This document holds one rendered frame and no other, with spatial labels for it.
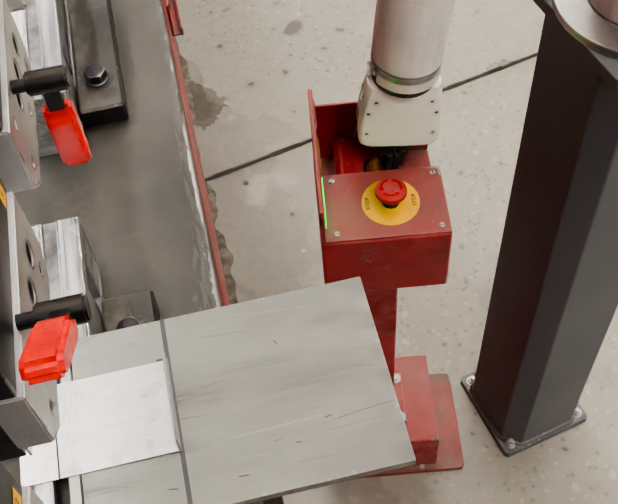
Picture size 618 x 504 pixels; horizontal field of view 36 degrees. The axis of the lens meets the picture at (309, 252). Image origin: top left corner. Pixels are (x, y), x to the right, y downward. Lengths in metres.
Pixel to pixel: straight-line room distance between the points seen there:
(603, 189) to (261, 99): 1.33
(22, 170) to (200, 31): 1.91
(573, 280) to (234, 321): 0.65
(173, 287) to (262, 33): 1.60
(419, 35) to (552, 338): 0.62
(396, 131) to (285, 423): 0.51
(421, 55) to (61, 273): 0.45
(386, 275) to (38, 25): 0.52
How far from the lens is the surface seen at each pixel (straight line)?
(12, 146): 0.68
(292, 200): 2.17
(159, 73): 1.22
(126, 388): 0.82
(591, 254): 1.33
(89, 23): 1.27
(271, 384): 0.81
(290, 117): 2.34
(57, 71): 0.70
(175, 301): 1.01
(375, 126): 1.18
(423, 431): 1.75
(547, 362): 1.58
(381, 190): 1.15
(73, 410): 0.83
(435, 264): 1.21
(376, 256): 1.18
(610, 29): 1.07
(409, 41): 1.06
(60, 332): 0.51
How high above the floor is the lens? 1.72
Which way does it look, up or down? 55 degrees down
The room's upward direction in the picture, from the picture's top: 6 degrees counter-clockwise
